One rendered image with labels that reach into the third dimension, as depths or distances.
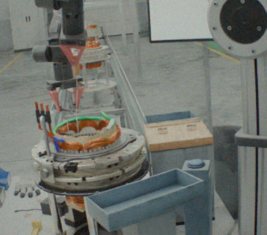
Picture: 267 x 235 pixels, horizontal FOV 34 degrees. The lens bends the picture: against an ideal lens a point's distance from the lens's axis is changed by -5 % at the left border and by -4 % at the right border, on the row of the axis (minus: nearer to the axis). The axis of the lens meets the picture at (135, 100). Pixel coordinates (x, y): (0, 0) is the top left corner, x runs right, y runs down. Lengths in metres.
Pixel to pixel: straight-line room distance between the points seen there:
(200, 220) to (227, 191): 1.65
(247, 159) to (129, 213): 0.28
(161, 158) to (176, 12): 1.04
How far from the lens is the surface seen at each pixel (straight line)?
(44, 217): 1.59
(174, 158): 1.34
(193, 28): 2.19
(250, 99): 0.96
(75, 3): 1.10
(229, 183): 2.86
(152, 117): 1.60
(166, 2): 2.23
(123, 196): 1.06
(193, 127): 1.39
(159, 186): 1.11
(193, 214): 1.24
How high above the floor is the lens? 1.50
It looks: 14 degrees down
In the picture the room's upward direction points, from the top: 6 degrees counter-clockwise
